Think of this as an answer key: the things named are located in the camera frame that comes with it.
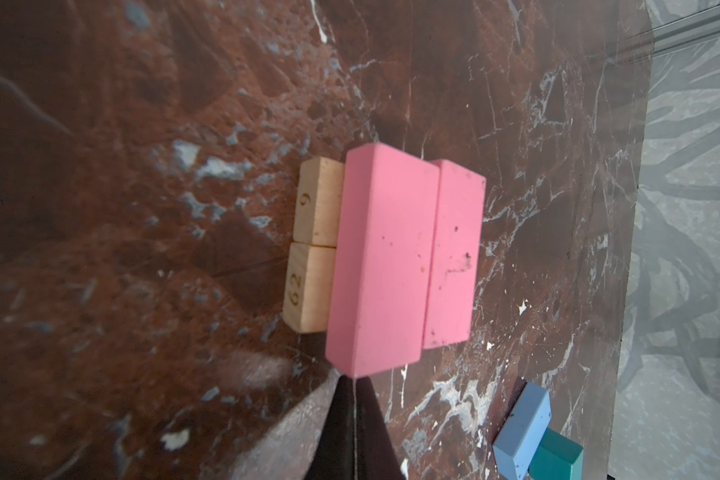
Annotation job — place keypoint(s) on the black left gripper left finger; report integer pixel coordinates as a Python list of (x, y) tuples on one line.
[(336, 451)]

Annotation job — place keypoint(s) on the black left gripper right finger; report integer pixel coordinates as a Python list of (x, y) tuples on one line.
[(374, 453)]

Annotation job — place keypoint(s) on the teal cube block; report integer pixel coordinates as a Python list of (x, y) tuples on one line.
[(557, 458)]

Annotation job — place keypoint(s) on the pink block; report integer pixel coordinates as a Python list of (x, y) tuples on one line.
[(382, 263), (453, 272)]

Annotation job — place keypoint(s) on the natural wood long block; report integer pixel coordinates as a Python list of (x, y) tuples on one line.
[(318, 202)]

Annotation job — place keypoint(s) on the light blue long block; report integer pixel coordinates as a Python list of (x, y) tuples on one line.
[(521, 434)]

